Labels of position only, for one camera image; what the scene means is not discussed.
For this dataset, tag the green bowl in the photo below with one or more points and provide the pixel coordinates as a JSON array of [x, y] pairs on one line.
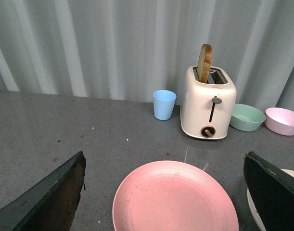
[[246, 118]]

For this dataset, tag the light blue cup by toaster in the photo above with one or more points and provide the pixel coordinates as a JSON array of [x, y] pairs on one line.
[[163, 104]]

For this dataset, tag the pink bowl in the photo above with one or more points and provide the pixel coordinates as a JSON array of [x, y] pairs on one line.
[[280, 121]]

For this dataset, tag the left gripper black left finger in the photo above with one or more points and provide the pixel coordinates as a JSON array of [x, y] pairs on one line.
[[51, 204]]

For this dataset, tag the cream white plate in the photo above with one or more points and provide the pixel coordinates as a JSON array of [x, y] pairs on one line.
[[253, 209]]

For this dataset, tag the cream toaster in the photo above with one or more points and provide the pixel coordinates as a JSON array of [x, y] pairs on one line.
[[207, 107]]

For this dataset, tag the bread slice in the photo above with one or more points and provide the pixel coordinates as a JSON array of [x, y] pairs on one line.
[[204, 63]]

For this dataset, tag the pink plate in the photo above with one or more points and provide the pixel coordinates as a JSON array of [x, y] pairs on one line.
[[172, 196]]

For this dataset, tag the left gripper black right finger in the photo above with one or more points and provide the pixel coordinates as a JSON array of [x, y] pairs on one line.
[[272, 191]]

